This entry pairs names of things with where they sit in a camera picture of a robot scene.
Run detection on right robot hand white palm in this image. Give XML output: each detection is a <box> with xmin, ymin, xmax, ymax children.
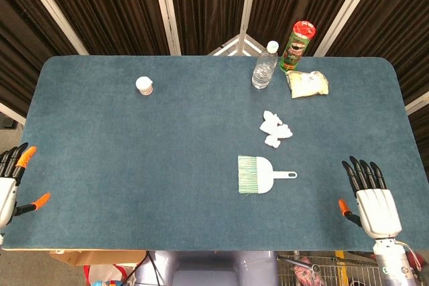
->
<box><xmin>337</xmin><ymin>155</ymin><xmax>404</xmax><ymax>240</ymax></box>

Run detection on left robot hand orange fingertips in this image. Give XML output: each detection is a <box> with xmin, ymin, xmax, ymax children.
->
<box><xmin>0</xmin><ymin>142</ymin><xmax>52</xmax><ymax>229</ymax></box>

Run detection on white paper piece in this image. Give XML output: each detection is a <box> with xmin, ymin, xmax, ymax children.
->
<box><xmin>276</xmin><ymin>123</ymin><xmax>294</xmax><ymax>139</ymax></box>
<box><xmin>263</xmin><ymin>134</ymin><xmax>283</xmax><ymax>149</ymax></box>
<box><xmin>259</xmin><ymin>110</ymin><xmax>281</xmax><ymax>135</ymax></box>

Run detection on red patterned bag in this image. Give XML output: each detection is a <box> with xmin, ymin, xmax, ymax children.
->
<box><xmin>290</xmin><ymin>255</ymin><xmax>324</xmax><ymax>286</ymax></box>

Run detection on brown cardboard box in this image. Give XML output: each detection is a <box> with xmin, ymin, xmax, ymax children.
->
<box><xmin>50</xmin><ymin>249</ymin><xmax>148</xmax><ymax>267</ymax></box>

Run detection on red white plastic bag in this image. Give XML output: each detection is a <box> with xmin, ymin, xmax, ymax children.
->
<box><xmin>83</xmin><ymin>264</ymin><xmax>135</xmax><ymax>286</ymax></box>

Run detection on blue felt table mat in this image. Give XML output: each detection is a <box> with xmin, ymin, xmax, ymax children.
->
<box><xmin>0</xmin><ymin>55</ymin><xmax>429</xmax><ymax>253</ymax></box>

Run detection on clear snack bag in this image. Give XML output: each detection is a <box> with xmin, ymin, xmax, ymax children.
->
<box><xmin>285</xmin><ymin>70</ymin><xmax>330</xmax><ymax>100</ymax></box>

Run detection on small white jar red label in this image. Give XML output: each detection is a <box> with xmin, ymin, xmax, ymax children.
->
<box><xmin>135</xmin><ymin>76</ymin><xmax>155</xmax><ymax>97</ymax></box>

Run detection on green Pringles can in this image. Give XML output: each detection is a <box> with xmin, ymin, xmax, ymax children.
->
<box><xmin>279</xmin><ymin>20</ymin><xmax>317</xmax><ymax>74</ymax></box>

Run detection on purple robot torso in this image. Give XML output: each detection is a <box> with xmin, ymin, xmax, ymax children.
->
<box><xmin>135</xmin><ymin>251</ymin><xmax>279</xmax><ymax>286</ymax></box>

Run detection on clear plastic water bottle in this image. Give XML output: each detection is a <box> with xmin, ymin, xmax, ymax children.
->
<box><xmin>251</xmin><ymin>40</ymin><xmax>280</xmax><ymax>90</ymax></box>

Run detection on dark brown curtain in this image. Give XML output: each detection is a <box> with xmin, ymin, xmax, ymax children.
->
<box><xmin>0</xmin><ymin>0</ymin><xmax>429</xmax><ymax>119</ymax></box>

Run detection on metal wire cart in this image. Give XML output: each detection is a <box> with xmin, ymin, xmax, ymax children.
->
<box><xmin>276</xmin><ymin>251</ymin><xmax>429</xmax><ymax>286</ymax></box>

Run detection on white screen frame post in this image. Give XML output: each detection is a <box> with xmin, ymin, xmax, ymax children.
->
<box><xmin>149</xmin><ymin>0</ymin><xmax>182</xmax><ymax>56</ymax></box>
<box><xmin>314</xmin><ymin>0</ymin><xmax>383</xmax><ymax>57</ymax></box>
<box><xmin>238</xmin><ymin>0</ymin><xmax>261</xmax><ymax>56</ymax></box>
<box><xmin>13</xmin><ymin>0</ymin><xmax>89</xmax><ymax>56</ymax></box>

